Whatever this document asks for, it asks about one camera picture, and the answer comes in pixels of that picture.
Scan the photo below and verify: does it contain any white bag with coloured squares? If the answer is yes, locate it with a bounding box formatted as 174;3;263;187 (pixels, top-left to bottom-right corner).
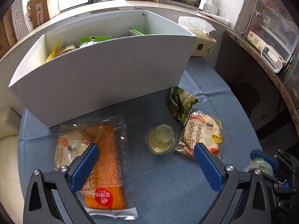
23;0;38;25

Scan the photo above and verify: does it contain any blue tablecloth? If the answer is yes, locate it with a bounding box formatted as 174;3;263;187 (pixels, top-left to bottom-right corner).
17;56;269;224

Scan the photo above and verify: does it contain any round cracker packet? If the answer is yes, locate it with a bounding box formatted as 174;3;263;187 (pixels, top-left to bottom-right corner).
54;124;103;192
175;110;224;160

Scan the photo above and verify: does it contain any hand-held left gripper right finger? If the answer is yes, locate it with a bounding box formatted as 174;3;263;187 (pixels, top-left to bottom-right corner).
193;143;271;224

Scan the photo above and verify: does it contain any white storage box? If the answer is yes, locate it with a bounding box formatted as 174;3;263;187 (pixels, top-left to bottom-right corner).
8;10;197;128

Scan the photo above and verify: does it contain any dotted paper bag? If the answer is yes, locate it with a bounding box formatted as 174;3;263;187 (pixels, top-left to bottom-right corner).
10;0;31;38

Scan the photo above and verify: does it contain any yellow tissue box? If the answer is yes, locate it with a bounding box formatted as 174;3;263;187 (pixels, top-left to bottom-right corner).
178;16;217;57

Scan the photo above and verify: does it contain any orange cake packet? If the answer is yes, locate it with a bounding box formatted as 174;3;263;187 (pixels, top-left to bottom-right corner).
77;115;138;216

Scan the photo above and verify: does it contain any white tube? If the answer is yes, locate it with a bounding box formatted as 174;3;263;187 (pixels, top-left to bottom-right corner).
197;10;232;26

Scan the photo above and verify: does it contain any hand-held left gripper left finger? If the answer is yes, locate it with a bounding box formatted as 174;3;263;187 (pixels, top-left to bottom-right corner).
23;143;101;224

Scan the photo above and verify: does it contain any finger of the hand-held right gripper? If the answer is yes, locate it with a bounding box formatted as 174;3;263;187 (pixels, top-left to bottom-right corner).
250;149;279;171

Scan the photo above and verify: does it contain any clear plastic drawer unit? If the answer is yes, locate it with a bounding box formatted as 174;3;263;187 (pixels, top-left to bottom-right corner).
253;0;299;59

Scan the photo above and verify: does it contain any small cardboard box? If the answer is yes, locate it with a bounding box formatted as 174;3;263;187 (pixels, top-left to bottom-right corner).
27;0;61;28

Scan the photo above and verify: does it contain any yellow tissue pack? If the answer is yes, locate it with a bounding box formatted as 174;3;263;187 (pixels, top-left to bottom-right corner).
246;30;269;53

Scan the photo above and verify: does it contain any dark green snack packet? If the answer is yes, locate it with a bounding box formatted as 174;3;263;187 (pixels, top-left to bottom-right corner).
170;86;200;123

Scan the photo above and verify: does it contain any yellow snack packet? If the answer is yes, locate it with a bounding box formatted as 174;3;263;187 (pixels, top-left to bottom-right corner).
45;41;77;63

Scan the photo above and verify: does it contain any clear jelly cup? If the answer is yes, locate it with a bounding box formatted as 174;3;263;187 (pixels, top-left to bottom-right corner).
145;125;175;155
244;157;274;175

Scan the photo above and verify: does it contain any white digital timer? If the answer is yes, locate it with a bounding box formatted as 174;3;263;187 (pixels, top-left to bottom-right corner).
260;45;292;74

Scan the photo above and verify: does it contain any marble top side table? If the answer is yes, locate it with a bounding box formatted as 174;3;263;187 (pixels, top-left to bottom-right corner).
218;29;299;143

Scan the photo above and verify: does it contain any white plastic bottle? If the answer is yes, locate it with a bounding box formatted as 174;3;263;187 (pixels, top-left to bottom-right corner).
203;0;219;15

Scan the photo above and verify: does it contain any green and white snack packet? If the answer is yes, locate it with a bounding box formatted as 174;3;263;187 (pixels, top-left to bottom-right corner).
79;36;112;48

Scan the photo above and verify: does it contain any clear plastic container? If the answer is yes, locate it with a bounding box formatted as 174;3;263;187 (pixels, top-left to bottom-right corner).
281;51;299;94

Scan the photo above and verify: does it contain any large cardboard box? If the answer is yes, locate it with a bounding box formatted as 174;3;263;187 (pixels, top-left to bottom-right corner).
0;9;18;59

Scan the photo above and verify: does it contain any cream sofa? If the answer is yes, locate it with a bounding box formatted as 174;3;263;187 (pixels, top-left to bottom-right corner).
0;107;26;224

